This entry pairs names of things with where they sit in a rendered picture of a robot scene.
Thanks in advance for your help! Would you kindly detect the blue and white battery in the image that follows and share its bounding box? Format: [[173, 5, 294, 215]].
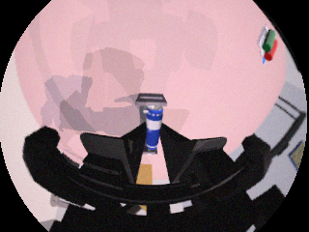
[[146, 105, 163, 150]]

